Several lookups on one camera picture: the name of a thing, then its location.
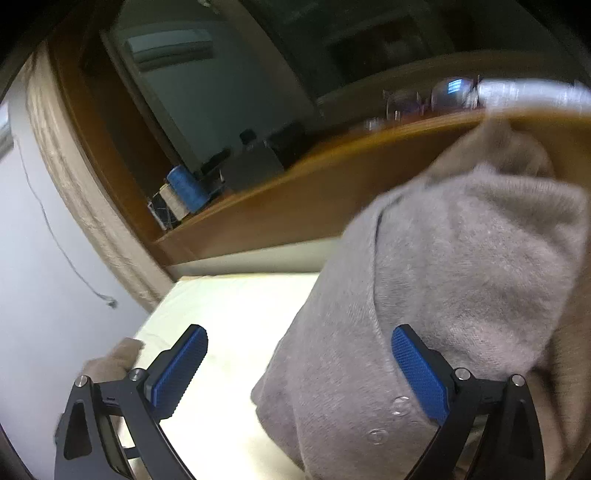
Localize grey knit cardigan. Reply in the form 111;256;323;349
250;164;591;480

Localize hanging white cable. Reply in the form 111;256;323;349
11;134;118;308

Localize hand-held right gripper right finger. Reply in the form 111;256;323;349
391;324;546;480

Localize dark box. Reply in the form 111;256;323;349
219;148;286;193

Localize eyeglasses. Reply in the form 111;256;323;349
385;75;482;123

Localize wooden window frame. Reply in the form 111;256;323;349
48;0;591;266

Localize beige curtain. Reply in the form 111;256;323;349
25;46;174;310

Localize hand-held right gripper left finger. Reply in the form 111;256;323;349
54;324;209;480

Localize cream thread spool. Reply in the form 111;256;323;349
159;184;191;219

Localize white flat packet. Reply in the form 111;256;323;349
478;78;591;112

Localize blue thread spool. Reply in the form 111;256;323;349
167;165;209;214

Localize black thread spool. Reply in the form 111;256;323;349
148;193;175;230

